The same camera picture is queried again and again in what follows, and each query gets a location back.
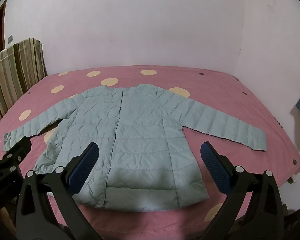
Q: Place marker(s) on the wall switch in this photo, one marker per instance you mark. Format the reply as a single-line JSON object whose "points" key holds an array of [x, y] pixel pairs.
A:
{"points": [[10, 38]]}

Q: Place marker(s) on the pink polka dot bed sheet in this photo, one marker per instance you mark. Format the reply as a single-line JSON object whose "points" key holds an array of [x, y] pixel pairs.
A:
{"points": [[227, 87]]}

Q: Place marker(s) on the light blue puffer jacket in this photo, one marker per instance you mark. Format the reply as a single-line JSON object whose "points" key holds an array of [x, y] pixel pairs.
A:
{"points": [[145, 142]]}

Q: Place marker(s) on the beige striped curtain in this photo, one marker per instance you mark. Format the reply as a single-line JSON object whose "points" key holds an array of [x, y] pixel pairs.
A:
{"points": [[30, 62]]}

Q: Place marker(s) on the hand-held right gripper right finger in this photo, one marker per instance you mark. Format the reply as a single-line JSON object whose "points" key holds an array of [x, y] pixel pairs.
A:
{"points": [[215, 166]]}

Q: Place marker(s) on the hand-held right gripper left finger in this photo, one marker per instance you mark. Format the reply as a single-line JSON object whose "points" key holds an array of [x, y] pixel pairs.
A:
{"points": [[84, 166]]}

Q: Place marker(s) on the striped headboard cushion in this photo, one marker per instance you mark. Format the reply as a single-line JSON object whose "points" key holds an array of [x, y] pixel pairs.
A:
{"points": [[3, 85]]}

